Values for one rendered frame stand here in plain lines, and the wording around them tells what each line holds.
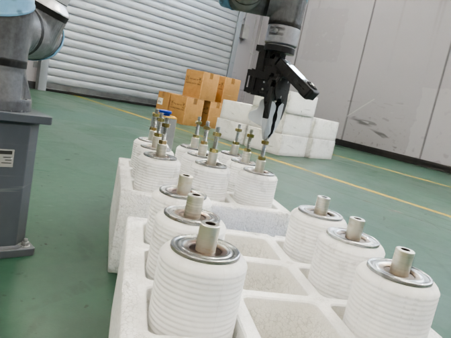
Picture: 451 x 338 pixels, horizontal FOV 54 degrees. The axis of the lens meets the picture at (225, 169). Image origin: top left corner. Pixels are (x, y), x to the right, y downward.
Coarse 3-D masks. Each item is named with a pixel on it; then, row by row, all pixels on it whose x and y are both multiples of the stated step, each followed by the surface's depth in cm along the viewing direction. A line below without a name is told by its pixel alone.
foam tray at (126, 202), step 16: (128, 160) 126; (128, 176) 106; (128, 192) 92; (144, 192) 94; (112, 208) 119; (128, 208) 92; (144, 208) 93; (224, 208) 98; (240, 208) 98; (256, 208) 101; (272, 208) 107; (112, 224) 105; (224, 224) 98; (240, 224) 99; (256, 224) 100; (272, 224) 101; (288, 224) 102; (112, 240) 94; (112, 256) 94; (112, 272) 95
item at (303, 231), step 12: (300, 216) 73; (288, 228) 76; (300, 228) 73; (312, 228) 71; (324, 228) 71; (288, 240) 75; (300, 240) 73; (312, 240) 72; (288, 252) 75; (300, 252) 73; (312, 252) 72
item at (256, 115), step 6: (258, 108) 103; (270, 108) 100; (252, 114) 104; (258, 114) 103; (270, 114) 101; (252, 120) 104; (258, 120) 103; (264, 120) 101; (270, 120) 102; (264, 126) 102; (270, 126) 103; (264, 132) 102; (264, 138) 104
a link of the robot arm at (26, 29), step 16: (0, 0) 83; (16, 0) 84; (32, 0) 88; (0, 16) 83; (16, 16) 85; (32, 16) 89; (0, 32) 84; (16, 32) 86; (32, 32) 90; (0, 48) 84; (16, 48) 86; (32, 48) 94
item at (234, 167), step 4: (228, 160) 117; (228, 164) 115; (232, 164) 114; (236, 164) 113; (240, 164) 113; (232, 168) 114; (236, 168) 113; (240, 168) 113; (232, 172) 114; (236, 172) 113; (232, 176) 114; (236, 176) 113; (232, 180) 114; (228, 184) 115; (232, 184) 114; (228, 188) 115; (232, 188) 114
